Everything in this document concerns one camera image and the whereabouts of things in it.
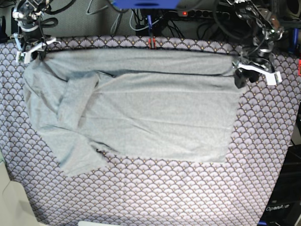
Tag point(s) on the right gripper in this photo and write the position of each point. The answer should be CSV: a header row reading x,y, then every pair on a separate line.
x,y
28,16

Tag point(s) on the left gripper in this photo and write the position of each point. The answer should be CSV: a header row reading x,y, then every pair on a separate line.
x,y
256,59

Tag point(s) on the light grey T-shirt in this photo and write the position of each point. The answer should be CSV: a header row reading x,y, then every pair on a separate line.
x,y
160,104

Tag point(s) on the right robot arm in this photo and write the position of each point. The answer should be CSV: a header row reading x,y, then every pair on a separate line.
x,y
51,21

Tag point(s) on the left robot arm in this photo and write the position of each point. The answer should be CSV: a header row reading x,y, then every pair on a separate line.
x,y
260,19

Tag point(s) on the red table clamp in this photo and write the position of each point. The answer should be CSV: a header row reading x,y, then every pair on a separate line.
x,y
152,43

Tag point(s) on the black OpenArm box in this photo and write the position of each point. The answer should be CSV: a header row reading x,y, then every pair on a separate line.
x,y
284,206

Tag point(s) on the fan-patterned table cloth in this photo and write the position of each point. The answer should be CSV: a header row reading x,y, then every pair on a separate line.
x,y
147,192

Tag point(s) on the black power strip red switch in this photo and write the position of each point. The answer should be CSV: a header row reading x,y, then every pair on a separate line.
x,y
203,14

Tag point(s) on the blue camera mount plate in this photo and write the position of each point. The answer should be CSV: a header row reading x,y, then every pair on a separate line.
x,y
147,4

